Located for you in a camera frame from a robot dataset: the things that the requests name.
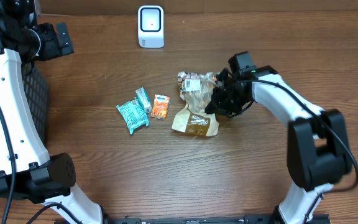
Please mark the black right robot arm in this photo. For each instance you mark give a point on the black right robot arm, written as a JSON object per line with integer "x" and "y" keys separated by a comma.
{"x": 318, "y": 152}

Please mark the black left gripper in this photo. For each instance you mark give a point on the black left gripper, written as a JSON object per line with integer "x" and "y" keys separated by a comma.
{"x": 48, "y": 32}

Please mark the small orange snack packet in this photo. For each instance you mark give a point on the small orange snack packet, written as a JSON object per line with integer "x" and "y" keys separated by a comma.
{"x": 160, "y": 107}

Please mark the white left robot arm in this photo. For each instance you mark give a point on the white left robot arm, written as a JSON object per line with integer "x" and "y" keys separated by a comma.
{"x": 27, "y": 170}

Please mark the white barcode scanner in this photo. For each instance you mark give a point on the white barcode scanner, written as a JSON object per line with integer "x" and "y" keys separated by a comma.
{"x": 151, "y": 27}

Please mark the dried mushroom plastic bag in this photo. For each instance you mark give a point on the dried mushroom plastic bag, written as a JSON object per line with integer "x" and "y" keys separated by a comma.
{"x": 196, "y": 90}

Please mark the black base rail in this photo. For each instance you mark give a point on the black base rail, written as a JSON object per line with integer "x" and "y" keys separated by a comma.
{"x": 247, "y": 219}

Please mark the grey plastic mesh basket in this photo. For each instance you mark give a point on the grey plastic mesh basket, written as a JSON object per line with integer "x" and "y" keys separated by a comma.
{"x": 36, "y": 99}

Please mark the teal wet wipes pack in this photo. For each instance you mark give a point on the teal wet wipes pack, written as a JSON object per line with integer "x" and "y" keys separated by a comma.
{"x": 133, "y": 114}

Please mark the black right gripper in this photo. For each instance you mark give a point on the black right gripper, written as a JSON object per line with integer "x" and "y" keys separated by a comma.
{"x": 219, "y": 106}

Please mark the teal tissue packet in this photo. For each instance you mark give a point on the teal tissue packet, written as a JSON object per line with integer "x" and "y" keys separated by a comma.
{"x": 143, "y": 99}

